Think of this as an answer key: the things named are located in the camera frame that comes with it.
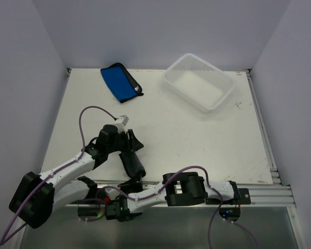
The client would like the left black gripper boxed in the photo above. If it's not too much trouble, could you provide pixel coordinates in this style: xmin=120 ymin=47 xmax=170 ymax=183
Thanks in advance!
xmin=106 ymin=129 xmax=143 ymax=153

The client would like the blue and black towel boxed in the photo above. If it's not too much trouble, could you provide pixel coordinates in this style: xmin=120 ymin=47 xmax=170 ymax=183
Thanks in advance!
xmin=100 ymin=63 xmax=144 ymax=103

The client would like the purple and black towel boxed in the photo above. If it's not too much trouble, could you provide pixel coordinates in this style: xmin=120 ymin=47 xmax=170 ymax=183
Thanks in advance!
xmin=119 ymin=152 xmax=146 ymax=178

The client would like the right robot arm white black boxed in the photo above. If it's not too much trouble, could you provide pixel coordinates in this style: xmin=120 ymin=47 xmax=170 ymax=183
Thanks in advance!
xmin=105 ymin=172 xmax=241 ymax=222

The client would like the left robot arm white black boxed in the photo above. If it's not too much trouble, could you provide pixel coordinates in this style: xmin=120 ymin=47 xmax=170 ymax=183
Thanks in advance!
xmin=9 ymin=124 xmax=146 ymax=228

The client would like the white plastic mesh basket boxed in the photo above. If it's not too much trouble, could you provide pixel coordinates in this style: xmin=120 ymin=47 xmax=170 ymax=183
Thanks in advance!
xmin=163 ymin=53 xmax=237 ymax=113

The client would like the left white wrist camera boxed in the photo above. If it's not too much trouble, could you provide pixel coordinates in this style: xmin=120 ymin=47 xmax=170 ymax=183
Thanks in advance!
xmin=114 ymin=115 xmax=129 ymax=132

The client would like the right wrist camera red cap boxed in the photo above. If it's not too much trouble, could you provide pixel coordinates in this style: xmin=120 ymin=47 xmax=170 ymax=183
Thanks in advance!
xmin=103 ymin=188 xmax=120 ymax=204

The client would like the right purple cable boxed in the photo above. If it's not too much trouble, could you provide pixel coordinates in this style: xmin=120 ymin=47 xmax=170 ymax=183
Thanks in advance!
xmin=97 ymin=165 xmax=259 ymax=249

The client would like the purple cable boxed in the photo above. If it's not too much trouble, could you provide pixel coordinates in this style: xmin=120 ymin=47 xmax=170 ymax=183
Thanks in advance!
xmin=0 ymin=105 xmax=117 ymax=246
xmin=97 ymin=165 xmax=259 ymax=249

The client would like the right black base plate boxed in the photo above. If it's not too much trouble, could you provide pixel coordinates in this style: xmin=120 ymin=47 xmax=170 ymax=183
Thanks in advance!
xmin=205 ymin=188 xmax=251 ymax=205

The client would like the aluminium mounting rail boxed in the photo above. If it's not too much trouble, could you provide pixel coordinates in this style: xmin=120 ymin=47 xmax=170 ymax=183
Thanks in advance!
xmin=60 ymin=181 xmax=295 ymax=208

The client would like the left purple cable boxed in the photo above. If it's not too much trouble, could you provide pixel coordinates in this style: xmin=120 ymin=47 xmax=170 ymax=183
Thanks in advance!
xmin=0 ymin=105 xmax=117 ymax=246

